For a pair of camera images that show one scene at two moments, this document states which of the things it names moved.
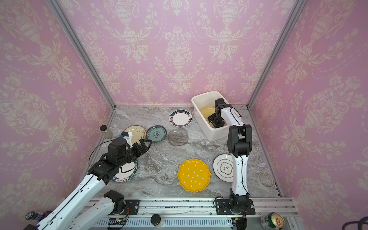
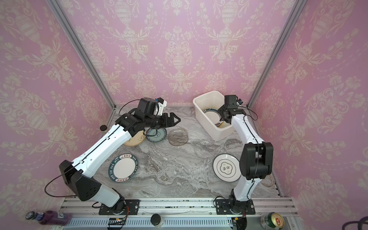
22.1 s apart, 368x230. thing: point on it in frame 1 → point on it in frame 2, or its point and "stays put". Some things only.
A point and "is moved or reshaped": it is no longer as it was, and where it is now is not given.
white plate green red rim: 180,118 is moved or reshaped
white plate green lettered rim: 126,172 stays put
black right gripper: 216,117 → 224,114
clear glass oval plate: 178,136 stays put
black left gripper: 143,148 → 167,122
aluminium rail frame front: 198,214 stays put
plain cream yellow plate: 207,111 is moved or reshaped
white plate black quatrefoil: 223,167 stays put
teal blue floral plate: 156,133 stays put
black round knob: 156,221 stays put
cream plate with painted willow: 138,133 stays put
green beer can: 272,221 stays put
